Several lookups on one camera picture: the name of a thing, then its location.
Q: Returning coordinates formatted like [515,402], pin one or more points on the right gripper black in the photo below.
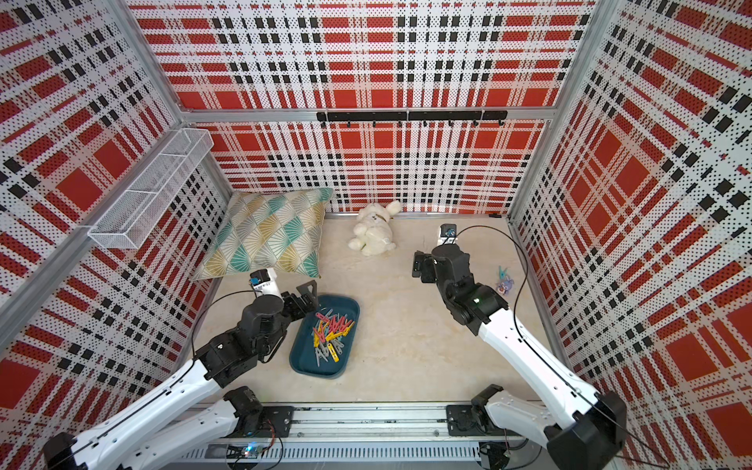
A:
[427,259]

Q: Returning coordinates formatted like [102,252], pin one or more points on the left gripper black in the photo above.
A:
[310,300]

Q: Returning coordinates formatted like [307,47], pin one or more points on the teal plastic storage box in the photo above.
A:
[311,336]

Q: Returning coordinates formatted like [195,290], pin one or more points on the yellow clothespin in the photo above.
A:
[347,330]
[333,352]

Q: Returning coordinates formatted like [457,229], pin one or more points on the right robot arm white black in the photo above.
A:
[580,426]

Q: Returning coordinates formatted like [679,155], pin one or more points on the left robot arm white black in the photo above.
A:
[256,338]

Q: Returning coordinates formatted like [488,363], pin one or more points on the purple clothespin far right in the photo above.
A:
[505,286]

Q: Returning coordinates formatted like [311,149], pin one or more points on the white plush toy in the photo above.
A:
[373,235]

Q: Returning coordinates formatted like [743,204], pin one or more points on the patterned cushion teal yellow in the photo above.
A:
[260,231]

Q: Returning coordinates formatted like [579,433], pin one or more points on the green circuit board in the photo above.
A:
[244,452]

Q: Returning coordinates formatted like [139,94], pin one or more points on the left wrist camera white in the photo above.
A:
[263,282]

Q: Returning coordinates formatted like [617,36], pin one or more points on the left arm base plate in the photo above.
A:
[266,422]

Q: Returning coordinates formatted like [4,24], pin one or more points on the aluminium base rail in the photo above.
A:
[420,421]

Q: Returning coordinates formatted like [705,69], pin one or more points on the black hook rail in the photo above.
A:
[420,116]

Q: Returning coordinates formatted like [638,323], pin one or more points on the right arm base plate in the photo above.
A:
[470,421]

